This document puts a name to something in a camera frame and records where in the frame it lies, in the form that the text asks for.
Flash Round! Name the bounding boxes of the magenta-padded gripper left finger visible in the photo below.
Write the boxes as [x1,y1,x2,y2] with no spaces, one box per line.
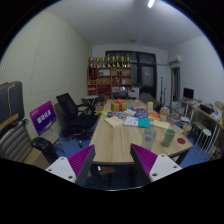
[45,144,96,187]

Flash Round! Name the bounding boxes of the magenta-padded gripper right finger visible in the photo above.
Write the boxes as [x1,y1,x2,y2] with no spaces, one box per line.
[129,143,183,186]

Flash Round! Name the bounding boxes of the clear plastic water bottle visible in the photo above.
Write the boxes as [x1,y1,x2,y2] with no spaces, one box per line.
[141,123,157,152]

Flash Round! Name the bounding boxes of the pale green cup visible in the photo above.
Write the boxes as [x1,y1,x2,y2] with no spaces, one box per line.
[162,128,176,148]

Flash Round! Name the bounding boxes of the black bag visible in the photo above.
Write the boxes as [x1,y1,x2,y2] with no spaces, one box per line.
[31,136,60,165]

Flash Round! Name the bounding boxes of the large beige book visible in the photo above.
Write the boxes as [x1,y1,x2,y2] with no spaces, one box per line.
[153,119,171,130]

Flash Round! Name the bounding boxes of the white booklet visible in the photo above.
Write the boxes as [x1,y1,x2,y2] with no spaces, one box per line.
[123,116,140,128]

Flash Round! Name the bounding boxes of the orange yellow book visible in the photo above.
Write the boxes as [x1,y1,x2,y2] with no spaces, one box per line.
[147,112,162,121]

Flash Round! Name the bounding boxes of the black office chair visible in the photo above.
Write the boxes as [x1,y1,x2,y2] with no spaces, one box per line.
[55,92,100,138]

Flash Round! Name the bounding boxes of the blue book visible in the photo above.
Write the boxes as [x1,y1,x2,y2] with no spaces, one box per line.
[133,111,150,120]

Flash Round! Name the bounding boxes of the small beige book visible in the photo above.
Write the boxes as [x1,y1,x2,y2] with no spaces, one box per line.
[103,116,125,129]

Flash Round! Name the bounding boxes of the pink flower bouquet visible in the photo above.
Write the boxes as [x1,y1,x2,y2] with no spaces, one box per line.
[159,106,171,122]

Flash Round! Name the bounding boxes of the pink patterned package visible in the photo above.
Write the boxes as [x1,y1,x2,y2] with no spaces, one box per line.
[131,105,147,112]

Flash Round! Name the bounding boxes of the orange standing card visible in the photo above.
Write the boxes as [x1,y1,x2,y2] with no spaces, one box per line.
[146,101,155,113]

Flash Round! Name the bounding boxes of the purple sign board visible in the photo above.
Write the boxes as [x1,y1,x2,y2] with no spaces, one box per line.
[29,100,58,136]

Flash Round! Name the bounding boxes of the gold gift box red ribbon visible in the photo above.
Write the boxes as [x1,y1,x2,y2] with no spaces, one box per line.
[110,98,129,113]

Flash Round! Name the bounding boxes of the small round side table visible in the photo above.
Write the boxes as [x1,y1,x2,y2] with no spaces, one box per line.
[81,95,100,108]

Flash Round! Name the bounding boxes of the white round stool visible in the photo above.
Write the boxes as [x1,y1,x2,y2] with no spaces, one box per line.
[194,128,213,152]

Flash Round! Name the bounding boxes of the grey striped chair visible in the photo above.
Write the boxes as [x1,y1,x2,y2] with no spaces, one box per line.
[0,120,34,164]

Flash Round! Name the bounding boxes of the wooden side desk white legs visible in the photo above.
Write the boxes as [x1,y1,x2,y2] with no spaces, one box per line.
[181,99,224,158]

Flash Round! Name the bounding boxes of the black computer monitor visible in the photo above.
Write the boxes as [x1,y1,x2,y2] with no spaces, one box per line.
[183,87,195,100]

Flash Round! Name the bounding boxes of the wooden shelf unit with trophies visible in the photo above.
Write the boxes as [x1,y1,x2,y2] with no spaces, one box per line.
[87,54,133,99]

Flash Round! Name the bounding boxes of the black framed glass door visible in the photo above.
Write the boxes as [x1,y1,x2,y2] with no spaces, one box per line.
[105,50,158,100]

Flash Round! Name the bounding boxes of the black case with tan trim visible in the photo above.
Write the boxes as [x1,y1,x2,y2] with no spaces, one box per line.
[0,80,25,126]

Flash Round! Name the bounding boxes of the white wall air conditioner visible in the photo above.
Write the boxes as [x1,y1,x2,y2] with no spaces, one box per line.
[168,54,183,66]

